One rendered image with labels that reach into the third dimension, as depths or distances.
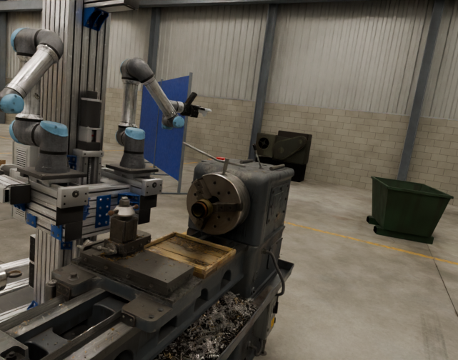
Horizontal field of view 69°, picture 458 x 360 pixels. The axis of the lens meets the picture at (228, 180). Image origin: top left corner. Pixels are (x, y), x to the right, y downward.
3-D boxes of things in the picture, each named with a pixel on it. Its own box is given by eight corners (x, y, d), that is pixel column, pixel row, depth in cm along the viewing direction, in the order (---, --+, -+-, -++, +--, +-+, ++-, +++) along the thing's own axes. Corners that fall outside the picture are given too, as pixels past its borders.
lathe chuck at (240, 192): (189, 218, 186) (201, 165, 179) (239, 240, 174) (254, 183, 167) (181, 222, 178) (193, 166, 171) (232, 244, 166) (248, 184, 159)
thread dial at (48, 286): (53, 302, 118) (53, 276, 117) (59, 306, 117) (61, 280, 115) (43, 307, 115) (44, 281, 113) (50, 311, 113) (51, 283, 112)
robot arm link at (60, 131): (55, 152, 153) (56, 123, 151) (30, 148, 156) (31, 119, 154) (72, 151, 165) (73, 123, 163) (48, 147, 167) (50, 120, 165)
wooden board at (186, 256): (173, 238, 175) (174, 231, 175) (235, 257, 161) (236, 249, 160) (134, 255, 148) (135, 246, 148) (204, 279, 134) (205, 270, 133)
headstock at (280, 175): (226, 208, 250) (233, 157, 243) (288, 223, 230) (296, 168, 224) (182, 226, 196) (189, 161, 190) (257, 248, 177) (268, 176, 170)
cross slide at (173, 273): (106, 246, 139) (106, 236, 138) (193, 278, 121) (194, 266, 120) (72, 258, 124) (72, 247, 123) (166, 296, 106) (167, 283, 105)
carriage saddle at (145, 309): (108, 258, 142) (108, 245, 141) (202, 293, 122) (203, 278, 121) (42, 285, 115) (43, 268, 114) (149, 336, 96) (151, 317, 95)
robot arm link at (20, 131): (33, 148, 155) (36, 25, 146) (6, 143, 158) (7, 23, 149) (51, 147, 167) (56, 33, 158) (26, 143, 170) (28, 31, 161)
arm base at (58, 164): (28, 168, 159) (28, 147, 158) (58, 166, 172) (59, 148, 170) (45, 173, 152) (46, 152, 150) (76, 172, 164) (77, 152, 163)
